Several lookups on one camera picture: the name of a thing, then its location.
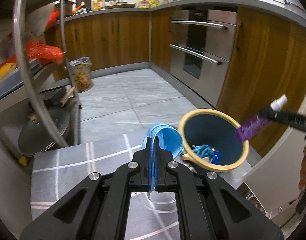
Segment purple spray bottle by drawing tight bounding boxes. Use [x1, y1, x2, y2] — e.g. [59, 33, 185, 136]
[236, 94, 288, 142]

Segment light blue face mask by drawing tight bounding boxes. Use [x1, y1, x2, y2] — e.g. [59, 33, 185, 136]
[136, 122, 185, 214]

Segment blue yellow-rimmed trash bin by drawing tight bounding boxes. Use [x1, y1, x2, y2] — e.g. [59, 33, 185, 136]
[178, 108, 249, 172]

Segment wooden kitchen cabinets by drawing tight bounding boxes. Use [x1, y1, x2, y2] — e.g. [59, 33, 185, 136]
[46, 6, 306, 156]

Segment person's right hand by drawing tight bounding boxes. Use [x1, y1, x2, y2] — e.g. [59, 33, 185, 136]
[299, 146, 306, 191]

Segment dark blue foil wrapper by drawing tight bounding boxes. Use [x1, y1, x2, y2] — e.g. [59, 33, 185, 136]
[210, 148, 221, 165]

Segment grey striped floor mat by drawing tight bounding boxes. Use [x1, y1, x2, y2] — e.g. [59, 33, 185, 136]
[20, 138, 254, 239]

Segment glass pot lid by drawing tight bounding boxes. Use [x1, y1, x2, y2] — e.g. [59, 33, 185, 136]
[18, 107, 70, 157]

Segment floral lined waste basket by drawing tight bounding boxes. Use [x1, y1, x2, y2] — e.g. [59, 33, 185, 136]
[69, 57, 93, 93]

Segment blue tray on shelf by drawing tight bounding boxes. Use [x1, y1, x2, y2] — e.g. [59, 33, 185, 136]
[0, 59, 42, 100]

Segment stainless steel shelf rack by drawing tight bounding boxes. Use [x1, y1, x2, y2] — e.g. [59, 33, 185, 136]
[0, 0, 82, 156]

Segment red plastic bag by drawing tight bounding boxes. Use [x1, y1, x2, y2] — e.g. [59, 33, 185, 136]
[7, 7, 65, 67]

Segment yellow item on shelf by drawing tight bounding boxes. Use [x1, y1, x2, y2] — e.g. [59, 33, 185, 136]
[0, 63, 16, 80]

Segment steel pot on counter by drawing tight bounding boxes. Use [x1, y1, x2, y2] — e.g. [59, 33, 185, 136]
[54, 0, 75, 17]

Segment wooden pan handle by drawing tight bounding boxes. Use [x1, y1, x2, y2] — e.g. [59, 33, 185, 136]
[59, 87, 75, 107]

